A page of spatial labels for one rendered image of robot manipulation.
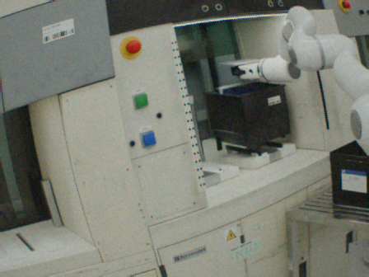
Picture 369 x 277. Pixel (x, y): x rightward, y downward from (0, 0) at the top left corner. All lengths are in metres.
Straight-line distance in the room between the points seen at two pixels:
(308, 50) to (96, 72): 0.56
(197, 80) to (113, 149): 1.22
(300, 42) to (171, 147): 0.49
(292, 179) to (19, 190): 0.93
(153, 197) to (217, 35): 0.89
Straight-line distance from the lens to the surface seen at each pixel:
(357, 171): 1.71
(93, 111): 1.55
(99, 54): 1.55
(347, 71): 1.35
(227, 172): 2.00
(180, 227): 1.70
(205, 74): 2.70
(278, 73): 1.92
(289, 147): 2.16
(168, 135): 1.66
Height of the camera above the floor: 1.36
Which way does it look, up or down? 10 degrees down
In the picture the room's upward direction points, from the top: 11 degrees counter-clockwise
